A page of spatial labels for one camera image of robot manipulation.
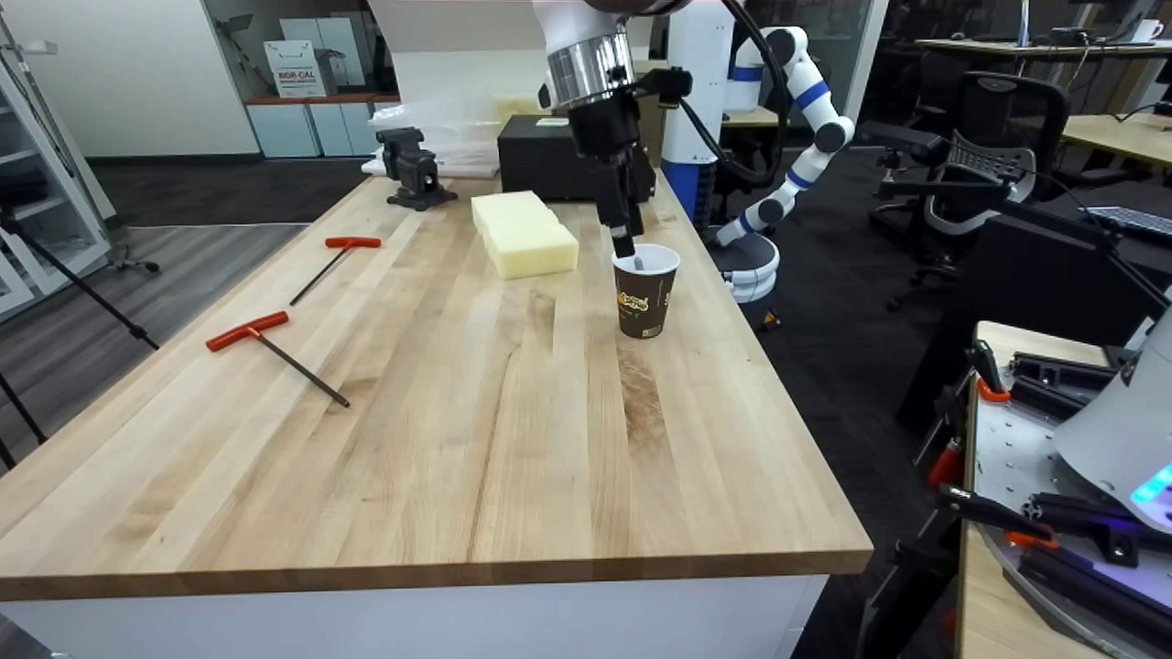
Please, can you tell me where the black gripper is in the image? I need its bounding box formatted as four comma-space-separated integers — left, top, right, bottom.
561, 84, 661, 261

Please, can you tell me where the brown paper cup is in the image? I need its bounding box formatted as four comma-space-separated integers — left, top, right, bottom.
609, 241, 684, 344

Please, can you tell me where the black control box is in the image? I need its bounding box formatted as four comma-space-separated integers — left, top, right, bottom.
495, 110, 615, 206

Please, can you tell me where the yellow foam block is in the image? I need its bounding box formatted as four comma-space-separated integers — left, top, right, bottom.
471, 188, 583, 282

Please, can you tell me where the black bench vise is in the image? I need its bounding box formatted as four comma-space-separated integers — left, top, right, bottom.
373, 126, 461, 214

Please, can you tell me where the white low cabinet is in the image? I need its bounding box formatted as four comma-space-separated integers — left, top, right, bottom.
242, 97, 385, 160

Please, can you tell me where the white red poster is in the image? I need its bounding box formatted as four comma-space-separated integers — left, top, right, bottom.
259, 37, 329, 101

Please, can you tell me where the black mesh office chair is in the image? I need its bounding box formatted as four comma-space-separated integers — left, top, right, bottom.
910, 68, 1076, 266

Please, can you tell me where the red black clamp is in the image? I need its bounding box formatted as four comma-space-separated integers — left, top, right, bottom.
921, 339, 1019, 498

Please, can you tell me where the black hand tool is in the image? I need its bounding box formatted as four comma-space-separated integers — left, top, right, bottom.
1008, 349, 1123, 419

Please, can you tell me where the grey perforated metal plate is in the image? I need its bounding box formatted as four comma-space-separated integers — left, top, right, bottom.
969, 361, 1172, 614

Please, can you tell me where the black stand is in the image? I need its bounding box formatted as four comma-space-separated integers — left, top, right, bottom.
855, 509, 969, 659

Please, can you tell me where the wooden desk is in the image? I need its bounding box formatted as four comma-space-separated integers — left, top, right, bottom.
1058, 106, 1172, 173

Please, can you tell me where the grey tilted panel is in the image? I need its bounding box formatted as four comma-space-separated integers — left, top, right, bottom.
1054, 306, 1172, 541

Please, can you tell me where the wooden side workbench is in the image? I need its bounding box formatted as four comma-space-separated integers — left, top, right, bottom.
952, 317, 1172, 659

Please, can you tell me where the black bar clamp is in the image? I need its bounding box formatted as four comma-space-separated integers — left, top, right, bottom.
938, 485, 1146, 570

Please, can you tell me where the black tripod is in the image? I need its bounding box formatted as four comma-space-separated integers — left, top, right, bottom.
0, 206, 163, 472

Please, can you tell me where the white shelving unit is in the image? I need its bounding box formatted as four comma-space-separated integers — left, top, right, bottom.
0, 16, 119, 327

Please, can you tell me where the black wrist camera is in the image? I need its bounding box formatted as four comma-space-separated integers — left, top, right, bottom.
637, 66, 696, 110

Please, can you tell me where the white blue robot pedestal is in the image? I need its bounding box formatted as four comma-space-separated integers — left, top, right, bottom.
661, 0, 739, 231

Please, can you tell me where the small red T-handle wrench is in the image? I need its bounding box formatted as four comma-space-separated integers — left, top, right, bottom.
286, 234, 385, 306

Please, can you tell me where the large red T-handle wrench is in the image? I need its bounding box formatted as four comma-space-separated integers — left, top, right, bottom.
203, 306, 355, 409

